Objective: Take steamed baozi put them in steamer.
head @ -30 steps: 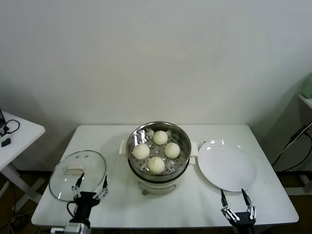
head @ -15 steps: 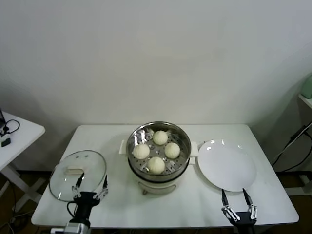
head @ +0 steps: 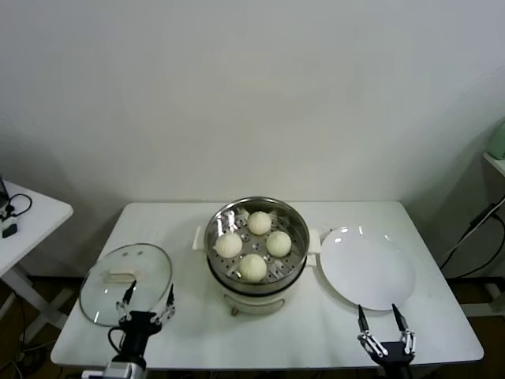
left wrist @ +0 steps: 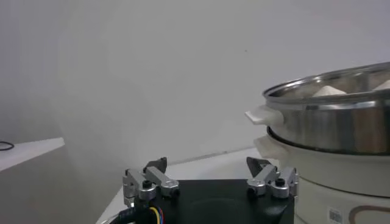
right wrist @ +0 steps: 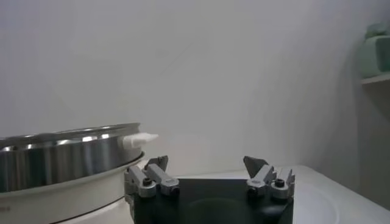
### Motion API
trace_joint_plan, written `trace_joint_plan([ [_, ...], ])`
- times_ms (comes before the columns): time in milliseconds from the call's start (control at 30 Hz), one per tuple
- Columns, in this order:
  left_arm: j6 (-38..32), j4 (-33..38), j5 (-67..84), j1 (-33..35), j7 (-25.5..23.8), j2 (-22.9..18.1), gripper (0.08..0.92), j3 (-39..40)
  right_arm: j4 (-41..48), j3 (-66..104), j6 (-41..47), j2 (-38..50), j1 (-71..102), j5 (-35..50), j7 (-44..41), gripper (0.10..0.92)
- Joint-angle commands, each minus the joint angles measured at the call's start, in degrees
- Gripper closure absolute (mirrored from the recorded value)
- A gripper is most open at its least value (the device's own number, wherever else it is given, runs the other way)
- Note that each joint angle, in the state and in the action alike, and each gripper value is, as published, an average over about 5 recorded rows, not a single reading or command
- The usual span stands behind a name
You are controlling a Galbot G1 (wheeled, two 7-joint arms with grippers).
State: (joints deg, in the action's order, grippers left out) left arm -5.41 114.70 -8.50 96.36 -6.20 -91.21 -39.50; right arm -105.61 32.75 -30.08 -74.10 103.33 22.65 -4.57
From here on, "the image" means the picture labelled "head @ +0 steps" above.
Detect cream electric cooking pot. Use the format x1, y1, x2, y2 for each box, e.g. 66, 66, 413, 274
192, 226, 321, 317

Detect white folding side table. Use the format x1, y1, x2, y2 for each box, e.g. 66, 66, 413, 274
0, 179, 74, 332

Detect thin black wall cable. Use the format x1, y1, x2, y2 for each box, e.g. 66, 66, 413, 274
443, 212, 504, 279

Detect stainless steel steamer basket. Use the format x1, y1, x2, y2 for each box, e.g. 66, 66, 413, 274
204, 196, 309, 295

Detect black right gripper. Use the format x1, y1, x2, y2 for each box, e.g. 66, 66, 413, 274
357, 303, 417, 379

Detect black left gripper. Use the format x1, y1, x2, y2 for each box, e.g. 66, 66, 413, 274
115, 280, 176, 357

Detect glass lid cream handle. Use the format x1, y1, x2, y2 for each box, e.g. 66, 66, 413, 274
78, 243, 174, 327

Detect black power adapter cable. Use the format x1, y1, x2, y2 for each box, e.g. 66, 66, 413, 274
439, 195, 505, 266

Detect black looped cable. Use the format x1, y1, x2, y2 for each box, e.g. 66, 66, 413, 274
0, 193, 32, 220

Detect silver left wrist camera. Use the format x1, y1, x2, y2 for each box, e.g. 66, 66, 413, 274
103, 362, 136, 379

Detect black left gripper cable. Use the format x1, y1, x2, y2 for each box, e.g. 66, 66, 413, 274
108, 326, 127, 353

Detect white shelf board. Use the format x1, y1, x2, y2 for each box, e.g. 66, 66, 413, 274
481, 152, 505, 178

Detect white steamed baozi bun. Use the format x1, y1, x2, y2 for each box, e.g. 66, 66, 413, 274
215, 232, 243, 258
247, 211, 272, 236
266, 231, 293, 257
238, 253, 268, 283

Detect dark furniture base frame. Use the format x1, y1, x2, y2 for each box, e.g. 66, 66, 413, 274
445, 275, 505, 317

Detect white round plate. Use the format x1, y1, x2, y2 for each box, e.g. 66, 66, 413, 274
319, 225, 417, 311

